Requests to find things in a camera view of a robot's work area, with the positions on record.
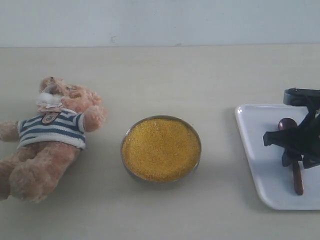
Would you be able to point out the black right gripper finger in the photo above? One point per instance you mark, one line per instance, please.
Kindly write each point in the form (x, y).
(289, 157)
(291, 137)

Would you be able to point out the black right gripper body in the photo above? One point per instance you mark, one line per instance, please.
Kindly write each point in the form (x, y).
(308, 131)

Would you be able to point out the brown wooden spoon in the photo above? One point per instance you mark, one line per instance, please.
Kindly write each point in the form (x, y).
(288, 123)

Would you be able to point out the tan teddy bear striped shirt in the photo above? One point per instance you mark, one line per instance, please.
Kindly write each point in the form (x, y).
(50, 141)

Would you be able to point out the white rectangular plastic tray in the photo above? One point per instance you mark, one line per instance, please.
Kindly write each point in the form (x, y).
(273, 182)

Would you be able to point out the yellow millet grains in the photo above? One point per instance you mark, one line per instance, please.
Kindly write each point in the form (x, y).
(160, 147)

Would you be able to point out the metal bowl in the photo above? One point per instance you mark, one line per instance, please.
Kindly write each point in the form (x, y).
(160, 183)

